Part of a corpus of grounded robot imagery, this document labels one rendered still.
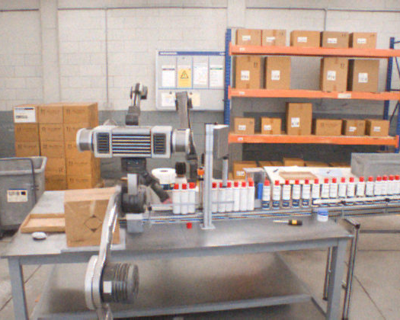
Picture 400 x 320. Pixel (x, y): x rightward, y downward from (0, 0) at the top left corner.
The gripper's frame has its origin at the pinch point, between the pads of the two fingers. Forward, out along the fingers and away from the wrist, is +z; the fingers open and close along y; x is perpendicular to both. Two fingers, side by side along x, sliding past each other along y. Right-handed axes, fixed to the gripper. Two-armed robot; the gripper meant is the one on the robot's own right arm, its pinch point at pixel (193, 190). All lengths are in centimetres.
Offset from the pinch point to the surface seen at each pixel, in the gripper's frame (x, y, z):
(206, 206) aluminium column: 22.6, -5.2, 4.5
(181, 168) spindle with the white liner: -17.8, 6.0, -12.0
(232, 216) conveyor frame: 11.1, -24.7, 16.1
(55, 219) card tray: -4, 95, 18
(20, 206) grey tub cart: -179, 168, 61
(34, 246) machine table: 42, 99, 18
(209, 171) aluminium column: 21.8, -6.6, -18.7
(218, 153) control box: 24.1, -11.8, -30.1
